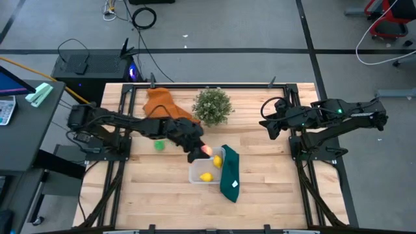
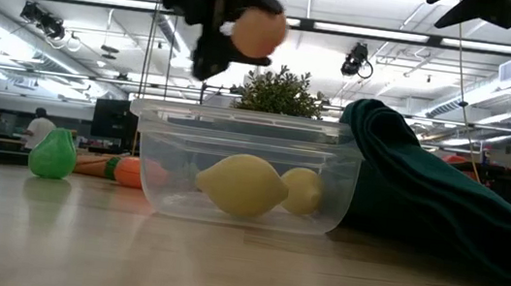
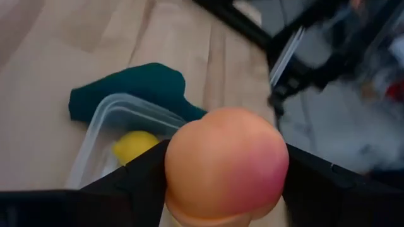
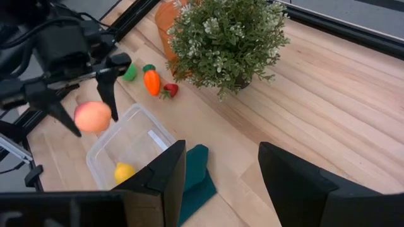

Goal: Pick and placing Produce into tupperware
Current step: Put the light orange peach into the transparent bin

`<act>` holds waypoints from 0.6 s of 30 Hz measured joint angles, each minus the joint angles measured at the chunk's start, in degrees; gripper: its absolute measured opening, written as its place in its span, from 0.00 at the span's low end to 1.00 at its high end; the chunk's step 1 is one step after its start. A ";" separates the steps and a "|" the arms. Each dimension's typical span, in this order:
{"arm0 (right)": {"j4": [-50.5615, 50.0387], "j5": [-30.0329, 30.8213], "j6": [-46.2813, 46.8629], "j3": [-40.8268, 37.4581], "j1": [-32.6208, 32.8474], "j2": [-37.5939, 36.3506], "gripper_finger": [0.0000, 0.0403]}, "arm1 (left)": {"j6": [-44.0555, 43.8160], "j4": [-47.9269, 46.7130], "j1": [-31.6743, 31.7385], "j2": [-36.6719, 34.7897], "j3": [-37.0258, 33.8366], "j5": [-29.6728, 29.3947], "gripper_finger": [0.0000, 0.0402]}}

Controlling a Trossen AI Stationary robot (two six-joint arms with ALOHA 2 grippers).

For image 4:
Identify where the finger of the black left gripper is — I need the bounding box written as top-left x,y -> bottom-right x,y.
25,82 -> 83,138
95,52 -> 133,123

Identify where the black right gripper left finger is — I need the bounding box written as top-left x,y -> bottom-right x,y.
110,139 -> 187,227

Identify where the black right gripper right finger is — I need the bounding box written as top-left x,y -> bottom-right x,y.
258,141 -> 340,227

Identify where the green toy pepper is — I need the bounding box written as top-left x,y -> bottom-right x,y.
122,62 -> 138,83

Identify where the toy peach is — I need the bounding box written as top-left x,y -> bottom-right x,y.
73,100 -> 113,134

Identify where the yellow toy lemon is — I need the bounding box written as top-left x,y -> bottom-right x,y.
114,161 -> 138,185

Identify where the clear plastic tupperware container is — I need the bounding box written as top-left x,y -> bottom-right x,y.
85,103 -> 178,192

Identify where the dark green cloth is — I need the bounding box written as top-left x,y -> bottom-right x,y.
177,143 -> 218,227

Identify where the orange toy carrot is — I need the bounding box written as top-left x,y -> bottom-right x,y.
142,63 -> 162,97

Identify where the red toy strawberry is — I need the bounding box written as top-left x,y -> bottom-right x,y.
158,83 -> 180,100

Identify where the orange cloth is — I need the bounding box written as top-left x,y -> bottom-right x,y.
154,0 -> 203,78

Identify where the artificial plant in black pot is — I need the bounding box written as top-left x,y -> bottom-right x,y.
165,0 -> 291,102

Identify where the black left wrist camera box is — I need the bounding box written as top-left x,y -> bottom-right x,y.
33,23 -> 92,74

